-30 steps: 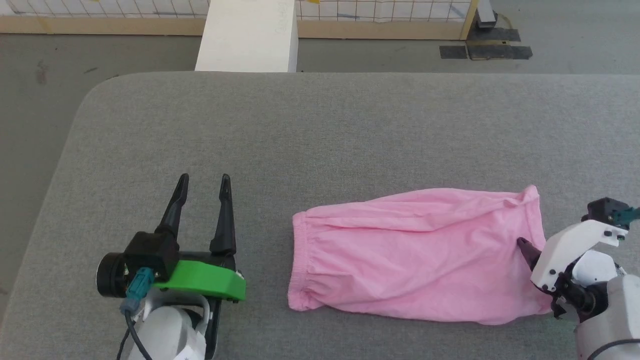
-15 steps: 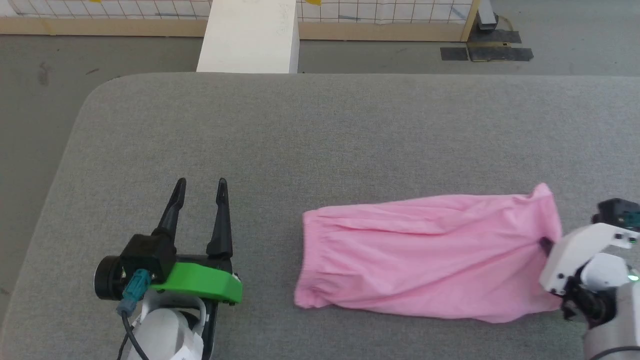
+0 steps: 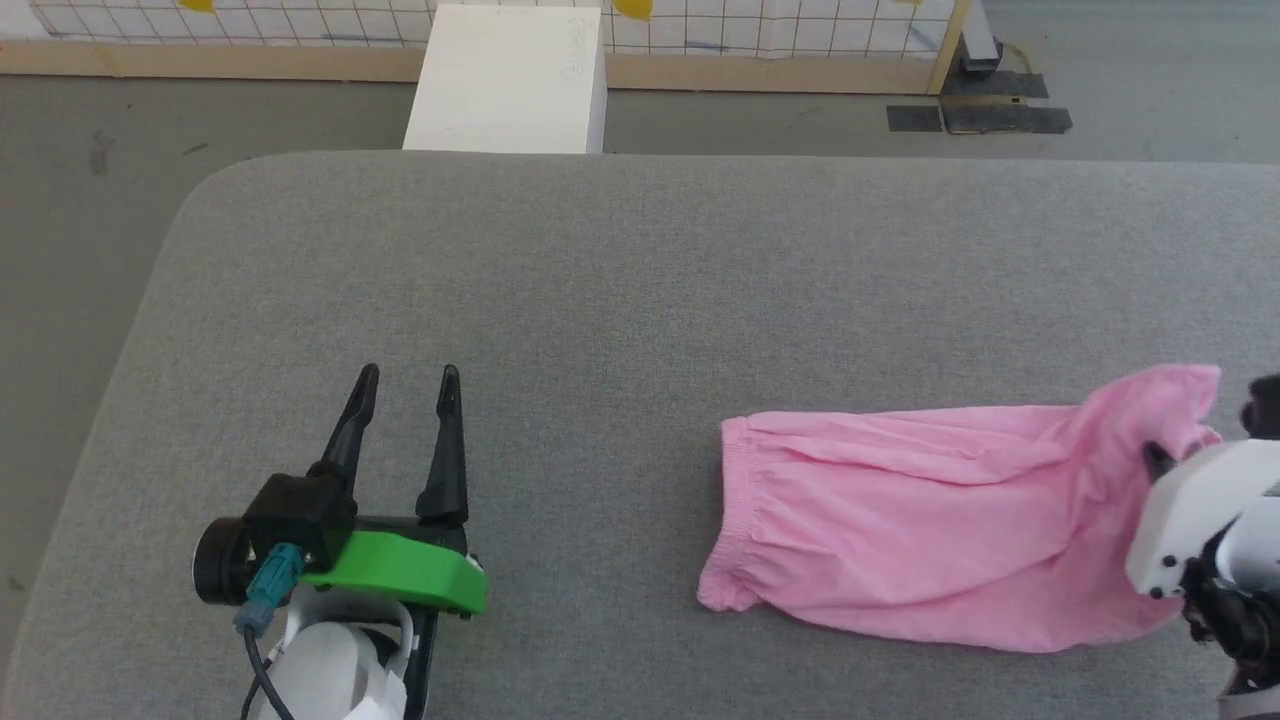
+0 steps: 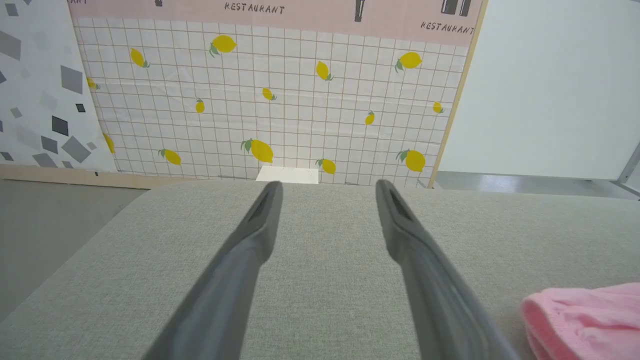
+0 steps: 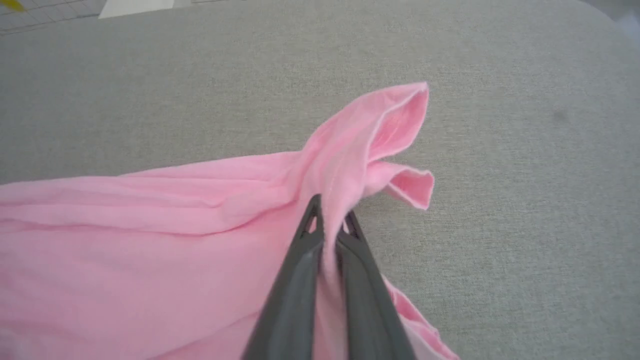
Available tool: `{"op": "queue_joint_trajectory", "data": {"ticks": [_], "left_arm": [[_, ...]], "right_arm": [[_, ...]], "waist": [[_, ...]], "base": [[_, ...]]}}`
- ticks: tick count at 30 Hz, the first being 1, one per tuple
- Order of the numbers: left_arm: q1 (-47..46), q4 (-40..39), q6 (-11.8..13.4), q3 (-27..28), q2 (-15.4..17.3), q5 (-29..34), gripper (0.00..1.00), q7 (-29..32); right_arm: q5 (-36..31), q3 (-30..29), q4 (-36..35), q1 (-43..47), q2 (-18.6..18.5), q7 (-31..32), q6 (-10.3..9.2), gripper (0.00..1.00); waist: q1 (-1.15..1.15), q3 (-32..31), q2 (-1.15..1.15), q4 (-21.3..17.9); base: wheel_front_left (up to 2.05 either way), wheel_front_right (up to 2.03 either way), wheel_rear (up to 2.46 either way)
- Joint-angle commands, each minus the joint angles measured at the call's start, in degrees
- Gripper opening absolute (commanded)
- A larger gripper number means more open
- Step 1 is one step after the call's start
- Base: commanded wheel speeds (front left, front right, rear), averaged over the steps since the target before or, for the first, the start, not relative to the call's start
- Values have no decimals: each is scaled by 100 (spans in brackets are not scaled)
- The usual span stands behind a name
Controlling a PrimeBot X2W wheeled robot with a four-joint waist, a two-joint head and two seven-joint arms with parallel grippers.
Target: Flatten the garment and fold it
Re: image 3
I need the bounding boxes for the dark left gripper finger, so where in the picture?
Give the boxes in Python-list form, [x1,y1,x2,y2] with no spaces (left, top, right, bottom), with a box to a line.
[306,363,381,499]
[414,364,470,529]

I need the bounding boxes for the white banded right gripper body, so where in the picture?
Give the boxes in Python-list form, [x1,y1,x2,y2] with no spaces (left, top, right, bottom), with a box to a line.
[1124,436,1280,601]

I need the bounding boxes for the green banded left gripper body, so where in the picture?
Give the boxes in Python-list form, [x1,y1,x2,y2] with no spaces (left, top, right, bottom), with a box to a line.
[296,515,489,720]

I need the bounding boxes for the pink shorts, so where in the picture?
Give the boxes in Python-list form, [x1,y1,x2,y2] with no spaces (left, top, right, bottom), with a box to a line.
[696,363,1224,655]

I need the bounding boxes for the grey fabric covered platform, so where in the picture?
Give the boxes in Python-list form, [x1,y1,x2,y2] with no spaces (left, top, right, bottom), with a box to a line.
[0,150,1280,720]

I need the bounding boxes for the white foam block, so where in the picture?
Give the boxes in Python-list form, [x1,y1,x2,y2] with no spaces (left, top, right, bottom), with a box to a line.
[401,3,609,155]

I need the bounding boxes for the lemon print grid screen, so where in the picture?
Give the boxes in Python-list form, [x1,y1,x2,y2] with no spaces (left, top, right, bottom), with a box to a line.
[25,0,959,59]

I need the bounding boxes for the teal cable connector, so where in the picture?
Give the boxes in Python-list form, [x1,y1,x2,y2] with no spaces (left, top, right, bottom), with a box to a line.
[234,543,305,637]

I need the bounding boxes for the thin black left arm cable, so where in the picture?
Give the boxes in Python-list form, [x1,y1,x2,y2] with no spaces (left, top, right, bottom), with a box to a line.
[242,632,297,720]

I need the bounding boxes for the wooden screen frame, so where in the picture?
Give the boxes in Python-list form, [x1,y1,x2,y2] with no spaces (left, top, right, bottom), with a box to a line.
[0,0,973,97]

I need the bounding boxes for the grey metal frame foot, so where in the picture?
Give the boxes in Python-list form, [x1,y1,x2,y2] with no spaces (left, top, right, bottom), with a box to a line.
[958,0,1005,77]

